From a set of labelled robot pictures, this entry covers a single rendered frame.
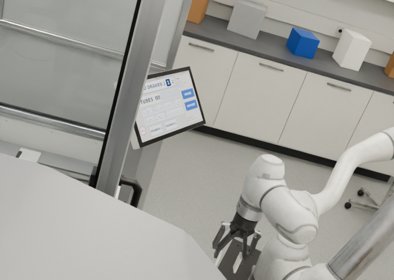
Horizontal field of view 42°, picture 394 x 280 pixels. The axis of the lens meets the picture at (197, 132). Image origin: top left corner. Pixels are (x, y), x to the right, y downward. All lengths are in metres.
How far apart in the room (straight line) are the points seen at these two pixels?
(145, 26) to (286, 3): 4.20
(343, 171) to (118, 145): 0.87
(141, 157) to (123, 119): 1.63
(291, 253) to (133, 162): 1.04
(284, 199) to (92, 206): 0.96
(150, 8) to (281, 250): 1.23
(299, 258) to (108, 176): 1.05
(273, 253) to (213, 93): 2.75
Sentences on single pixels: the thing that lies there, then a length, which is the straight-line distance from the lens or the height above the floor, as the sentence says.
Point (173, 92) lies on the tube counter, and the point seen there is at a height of 1.11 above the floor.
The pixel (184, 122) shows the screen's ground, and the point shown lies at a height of 0.99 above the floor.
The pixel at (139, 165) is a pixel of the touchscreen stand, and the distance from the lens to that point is 2.58.
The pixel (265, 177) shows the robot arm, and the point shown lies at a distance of 1.52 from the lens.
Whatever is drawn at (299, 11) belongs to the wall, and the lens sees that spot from 5.01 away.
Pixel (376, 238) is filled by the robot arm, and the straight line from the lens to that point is 1.78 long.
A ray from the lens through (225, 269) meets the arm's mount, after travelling 2.09.
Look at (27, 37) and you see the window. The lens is 0.91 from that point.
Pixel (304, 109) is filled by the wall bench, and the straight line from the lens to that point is 4.63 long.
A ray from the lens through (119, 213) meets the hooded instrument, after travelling 0.58.
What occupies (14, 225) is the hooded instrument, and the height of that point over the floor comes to 1.78.
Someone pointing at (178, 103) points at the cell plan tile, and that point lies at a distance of 2.53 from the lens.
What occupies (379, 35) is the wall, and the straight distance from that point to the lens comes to 5.26.
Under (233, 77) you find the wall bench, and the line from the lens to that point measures 4.43.
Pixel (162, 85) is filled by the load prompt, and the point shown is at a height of 1.15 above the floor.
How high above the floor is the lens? 2.11
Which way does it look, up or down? 27 degrees down
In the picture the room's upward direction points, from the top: 18 degrees clockwise
